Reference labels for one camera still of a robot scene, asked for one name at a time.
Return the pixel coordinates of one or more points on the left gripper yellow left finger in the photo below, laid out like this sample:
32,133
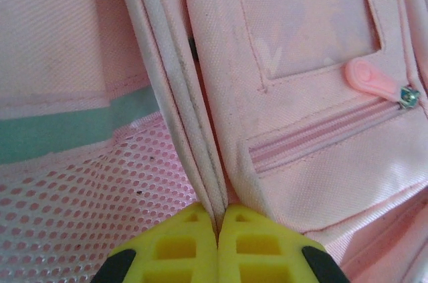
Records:
177,256

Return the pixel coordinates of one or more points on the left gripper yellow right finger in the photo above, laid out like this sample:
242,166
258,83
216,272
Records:
261,256

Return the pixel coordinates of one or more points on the pink backpack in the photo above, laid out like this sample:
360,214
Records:
301,112

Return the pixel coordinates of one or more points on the mint green zip case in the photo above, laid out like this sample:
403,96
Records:
50,132

